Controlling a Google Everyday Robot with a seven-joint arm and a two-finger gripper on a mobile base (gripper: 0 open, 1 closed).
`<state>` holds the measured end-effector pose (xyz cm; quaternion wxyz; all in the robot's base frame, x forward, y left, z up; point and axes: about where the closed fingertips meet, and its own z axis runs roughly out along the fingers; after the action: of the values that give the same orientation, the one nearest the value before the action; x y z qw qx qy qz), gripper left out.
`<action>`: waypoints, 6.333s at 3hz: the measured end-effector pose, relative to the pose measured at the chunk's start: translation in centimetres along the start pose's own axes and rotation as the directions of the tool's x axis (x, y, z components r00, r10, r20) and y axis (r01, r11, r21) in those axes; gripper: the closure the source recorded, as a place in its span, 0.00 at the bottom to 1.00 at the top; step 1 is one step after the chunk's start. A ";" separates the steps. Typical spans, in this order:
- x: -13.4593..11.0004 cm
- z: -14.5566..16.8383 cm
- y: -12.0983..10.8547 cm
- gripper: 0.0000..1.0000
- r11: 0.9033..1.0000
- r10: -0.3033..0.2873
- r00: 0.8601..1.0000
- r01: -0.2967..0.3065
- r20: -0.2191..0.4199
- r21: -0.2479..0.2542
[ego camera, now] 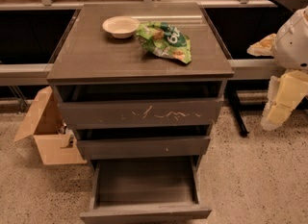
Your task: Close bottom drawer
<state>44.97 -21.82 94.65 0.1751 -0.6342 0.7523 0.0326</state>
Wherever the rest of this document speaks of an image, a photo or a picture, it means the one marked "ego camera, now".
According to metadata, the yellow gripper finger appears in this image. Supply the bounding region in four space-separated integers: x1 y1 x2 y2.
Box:
247 34 276 57
261 70 308 131

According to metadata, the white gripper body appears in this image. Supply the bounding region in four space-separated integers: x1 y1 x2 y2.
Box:
274 7 308 71

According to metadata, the grey bottom drawer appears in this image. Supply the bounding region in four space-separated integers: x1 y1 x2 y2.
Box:
80 156 211 224

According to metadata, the grey drawer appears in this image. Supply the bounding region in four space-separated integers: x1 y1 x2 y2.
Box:
77 125 210 160
59 81 222 130
80 156 211 224

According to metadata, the grey wooden drawer cabinet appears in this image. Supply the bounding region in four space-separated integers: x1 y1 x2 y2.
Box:
46 2 235 171

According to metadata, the grey top drawer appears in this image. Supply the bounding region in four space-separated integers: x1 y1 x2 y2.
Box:
59 81 222 130

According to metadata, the grey middle drawer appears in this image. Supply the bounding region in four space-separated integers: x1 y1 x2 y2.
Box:
77 125 210 160

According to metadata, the green chip bag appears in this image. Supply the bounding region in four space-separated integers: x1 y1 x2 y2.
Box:
135 22 192 64

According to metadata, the white bowl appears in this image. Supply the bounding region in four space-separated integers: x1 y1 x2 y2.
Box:
102 16 140 39

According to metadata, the open cardboard box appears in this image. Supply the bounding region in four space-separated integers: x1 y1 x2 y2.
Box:
14 87 87 165

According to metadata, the metal window frame rail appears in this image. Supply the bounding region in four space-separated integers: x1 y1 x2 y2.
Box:
0 0 308 87

